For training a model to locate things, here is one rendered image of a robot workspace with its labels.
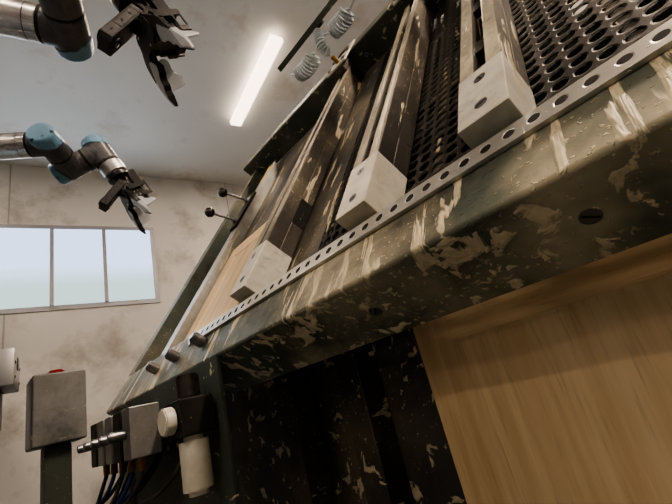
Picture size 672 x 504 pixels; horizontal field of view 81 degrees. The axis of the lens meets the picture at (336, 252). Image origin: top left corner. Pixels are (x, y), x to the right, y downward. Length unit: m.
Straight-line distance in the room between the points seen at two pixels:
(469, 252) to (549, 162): 0.11
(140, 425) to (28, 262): 4.36
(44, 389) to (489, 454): 1.08
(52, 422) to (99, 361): 3.53
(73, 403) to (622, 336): 1.23
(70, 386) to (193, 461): 0.65
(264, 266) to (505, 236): 0.53
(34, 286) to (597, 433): 4.87
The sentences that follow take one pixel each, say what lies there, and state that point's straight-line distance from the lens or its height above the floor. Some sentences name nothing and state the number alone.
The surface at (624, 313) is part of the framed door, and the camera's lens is 0.59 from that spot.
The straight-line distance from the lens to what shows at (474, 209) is 0.39.
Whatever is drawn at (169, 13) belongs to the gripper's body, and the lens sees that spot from 0.95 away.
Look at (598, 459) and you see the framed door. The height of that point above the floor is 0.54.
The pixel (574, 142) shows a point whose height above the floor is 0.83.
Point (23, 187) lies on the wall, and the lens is 5.58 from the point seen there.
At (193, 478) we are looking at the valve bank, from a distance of 0.75.
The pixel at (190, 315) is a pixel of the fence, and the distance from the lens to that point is 1.27.
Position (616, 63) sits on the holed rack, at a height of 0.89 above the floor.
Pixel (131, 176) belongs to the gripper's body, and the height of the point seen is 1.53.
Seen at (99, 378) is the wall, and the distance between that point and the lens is 4.80.
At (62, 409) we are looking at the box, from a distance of 1.32.
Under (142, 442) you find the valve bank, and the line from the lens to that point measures 0.87.
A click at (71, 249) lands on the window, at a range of 5.19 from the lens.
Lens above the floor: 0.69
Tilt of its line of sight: 19 degrees up
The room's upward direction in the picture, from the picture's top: 15 degrees counter-clockwise
